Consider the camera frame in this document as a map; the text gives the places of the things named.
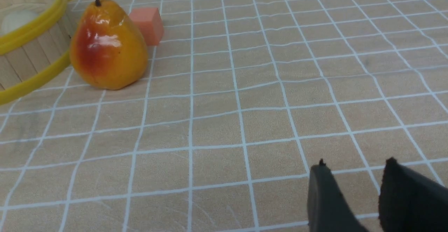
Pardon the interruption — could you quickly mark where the checkered orange tablecloth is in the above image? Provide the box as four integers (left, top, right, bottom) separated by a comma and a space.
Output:
1, 0, 447, 232

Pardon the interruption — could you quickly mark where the bamboo steamer tray yellow rim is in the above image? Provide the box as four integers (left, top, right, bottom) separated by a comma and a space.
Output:
1, 0, 74, 105

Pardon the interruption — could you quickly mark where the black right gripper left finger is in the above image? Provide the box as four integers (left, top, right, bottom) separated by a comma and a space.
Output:
307, 159, 368, 232

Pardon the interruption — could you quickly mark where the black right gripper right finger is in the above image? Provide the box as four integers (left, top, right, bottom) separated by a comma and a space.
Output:
379, 157, 448, 232

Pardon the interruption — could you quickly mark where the orange foam cube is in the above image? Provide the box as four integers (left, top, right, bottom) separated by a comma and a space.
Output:
129, 7, 165, 46

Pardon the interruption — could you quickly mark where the orange toy pear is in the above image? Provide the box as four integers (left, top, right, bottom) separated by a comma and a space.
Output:
69, 0, 149, 90

